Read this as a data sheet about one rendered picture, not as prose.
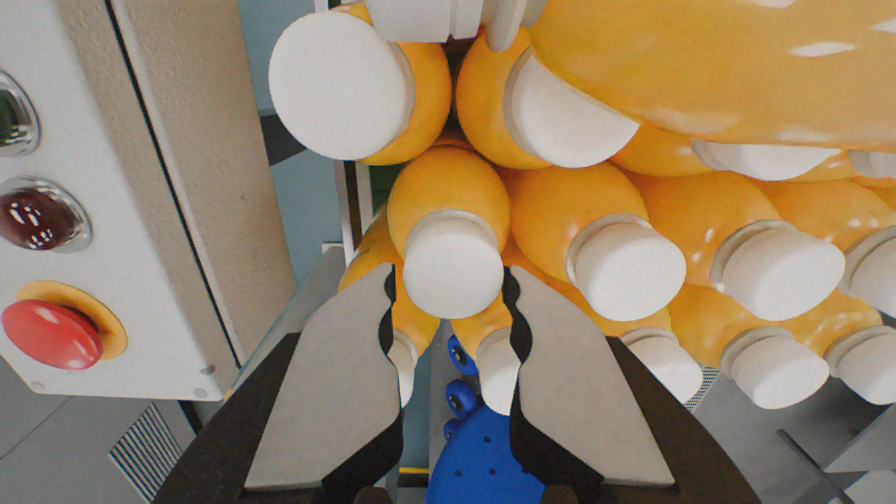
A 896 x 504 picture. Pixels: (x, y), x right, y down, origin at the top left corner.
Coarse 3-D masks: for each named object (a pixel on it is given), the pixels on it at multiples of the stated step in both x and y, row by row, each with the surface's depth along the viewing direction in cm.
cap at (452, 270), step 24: (432, 240) 11; (456, 240) 11; (480, 240) 11; (408, 264) 11; (432, 264) 11; (456, 264) 11; (480, 264) 11; (408, 288) 12; (432, 288) 12; (456, 288) 12; (480, 288) 12; (432, 312) 12; (456, 312) 12
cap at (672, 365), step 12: (636, 348) 16; (648, 348) 15; (660, 348) 15; (672, 348) 15; (648, 360) 15; (660, 360) 14; (672, 360) 14; (684, 360) 14; (660, 372) 14; (672, 372) 14; (684, 372) 14; (696, 372) 14; (672, 384) 15; (684, 384) 15; (696, 384) 15; (684, 396) 15
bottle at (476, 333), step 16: (512, 240) 22; (512, 256) 19; (496, 304) 17; (464, 320) 18; (480, 320) 17; (496, 320) 17; (464, 336) 18; (480, 336) 17; (496, 336) 16; (480, 352) 16
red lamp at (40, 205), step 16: (16, 192) 9; (32, 192) 9; (0, 208) 9; (16, 208) 9; (32, 208) 9; (48, 208) 10; (0, 224) 9; (16, 224) 9; (32, 224) 9; (48, 224) 9; (64, 224) 10; (16, 240) 9; (32, 240) 9; (48, 240) 10; (64, 240) 10
